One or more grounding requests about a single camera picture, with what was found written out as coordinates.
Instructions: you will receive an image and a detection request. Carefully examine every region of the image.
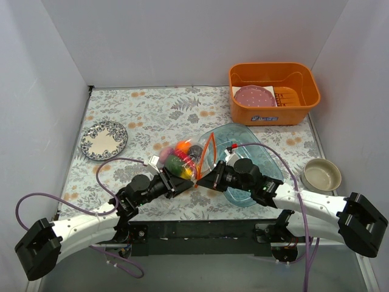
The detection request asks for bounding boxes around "green lime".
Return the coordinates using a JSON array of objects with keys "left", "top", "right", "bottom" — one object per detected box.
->
[{"left": 165, "top": 155, "right": 184, "bottom": 176}]

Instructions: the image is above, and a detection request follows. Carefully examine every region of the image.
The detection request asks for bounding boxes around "clear zip top bag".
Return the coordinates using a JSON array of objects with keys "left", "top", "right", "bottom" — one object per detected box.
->
[{"left": 157, "top": 131, "right": 217, "bottom": 184}]

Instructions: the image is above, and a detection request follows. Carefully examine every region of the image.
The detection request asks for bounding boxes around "red chili pepper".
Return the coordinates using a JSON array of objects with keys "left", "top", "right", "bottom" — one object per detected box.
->
[{"left": 173, "top": 150, "right": 197, "bottom": 170}]

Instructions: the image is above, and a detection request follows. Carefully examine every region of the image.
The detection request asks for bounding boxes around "dark purple plum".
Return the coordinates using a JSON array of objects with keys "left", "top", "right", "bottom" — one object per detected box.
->
[{"left": 187, "top": 145, "right": 203, "bottom": 160}]

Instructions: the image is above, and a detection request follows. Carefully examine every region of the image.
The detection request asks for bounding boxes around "purple onion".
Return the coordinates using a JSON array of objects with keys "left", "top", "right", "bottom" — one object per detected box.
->
[{"left": 159, "top": 147, "right": 174, "bottom": 164}]

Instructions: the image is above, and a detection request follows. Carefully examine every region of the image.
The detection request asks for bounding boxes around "orange fruit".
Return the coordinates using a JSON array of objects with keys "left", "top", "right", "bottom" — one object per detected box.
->
[{"left": 176, "top": 140, "right": 191, "bottom": 153}]

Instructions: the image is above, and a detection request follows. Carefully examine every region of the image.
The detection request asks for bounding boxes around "yellow bell pepper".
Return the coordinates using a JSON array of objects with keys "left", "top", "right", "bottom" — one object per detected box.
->
[{"left": 179, "top": 167, "right": 196, "bottom": 179}]

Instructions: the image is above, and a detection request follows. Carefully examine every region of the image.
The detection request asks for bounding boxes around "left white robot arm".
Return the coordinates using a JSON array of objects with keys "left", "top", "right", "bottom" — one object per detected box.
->
[{"left": 15, "top": 173, "right": 194, "bottom": 281}]

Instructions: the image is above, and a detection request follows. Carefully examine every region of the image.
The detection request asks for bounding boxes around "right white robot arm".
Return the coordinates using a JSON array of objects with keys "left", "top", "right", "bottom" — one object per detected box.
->
[{"left": 197, "top": 158, "right": 388, "bottom": 258}]

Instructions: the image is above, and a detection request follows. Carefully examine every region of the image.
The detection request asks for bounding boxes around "blue transparent plastic tray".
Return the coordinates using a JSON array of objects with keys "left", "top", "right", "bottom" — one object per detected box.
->
[{"left": 199, "top": 123, "right": 283, "bottom": 207}]

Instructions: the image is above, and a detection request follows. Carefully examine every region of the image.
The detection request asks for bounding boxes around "blue floral plate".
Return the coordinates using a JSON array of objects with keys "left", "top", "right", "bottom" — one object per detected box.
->
[{"left": 80, "top": 120, "right": 128, "bottom": 161}]

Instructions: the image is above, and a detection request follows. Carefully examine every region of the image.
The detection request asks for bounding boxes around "floral tablecloth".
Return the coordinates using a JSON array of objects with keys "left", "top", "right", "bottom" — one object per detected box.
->
[{"left": 57, "top": 86, "right": 341, "bottom": 221}]

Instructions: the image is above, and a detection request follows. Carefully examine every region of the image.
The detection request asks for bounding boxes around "beige ceramic bowl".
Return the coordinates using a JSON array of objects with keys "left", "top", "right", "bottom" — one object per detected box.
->
[{"left": 301, "top": 158, "right": 342, "bottom": 194}]

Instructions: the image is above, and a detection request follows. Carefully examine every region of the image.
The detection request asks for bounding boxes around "pink dotted plate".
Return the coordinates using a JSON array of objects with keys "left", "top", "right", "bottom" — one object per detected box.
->
[{"left": 232, "top": 85, "right": 277, "bottom": 108}]

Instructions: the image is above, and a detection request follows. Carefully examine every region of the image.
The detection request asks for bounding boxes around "orange plastic basin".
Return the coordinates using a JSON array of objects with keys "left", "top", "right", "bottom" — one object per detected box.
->
[{"left": 229, "top": 62, "right": 320, "bottom": 126}]

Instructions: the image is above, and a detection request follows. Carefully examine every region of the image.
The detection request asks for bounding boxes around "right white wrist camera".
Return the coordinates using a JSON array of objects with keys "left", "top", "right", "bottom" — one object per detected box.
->
[{"left": 224, "top": 144, "right": 240, "bottom": 167}]

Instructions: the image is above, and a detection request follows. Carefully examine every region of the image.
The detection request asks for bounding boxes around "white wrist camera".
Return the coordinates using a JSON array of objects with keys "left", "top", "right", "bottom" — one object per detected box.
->
[
  {"left": 224, "top": 144, "right": 240, "bottom": 167},
  {"left": 146, "top": 155, "right": 160, "bottom": 175}
]

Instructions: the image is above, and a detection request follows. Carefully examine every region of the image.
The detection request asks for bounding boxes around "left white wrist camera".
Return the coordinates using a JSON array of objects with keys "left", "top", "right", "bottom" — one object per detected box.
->
[{"left": 146, "top": 155, "right": 160, "bottom": 175}]

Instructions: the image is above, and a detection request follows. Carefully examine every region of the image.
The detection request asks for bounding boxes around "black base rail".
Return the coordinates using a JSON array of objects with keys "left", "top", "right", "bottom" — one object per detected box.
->
[{"left": 127, "top": 217, "right": 285, "bottom": 256}]

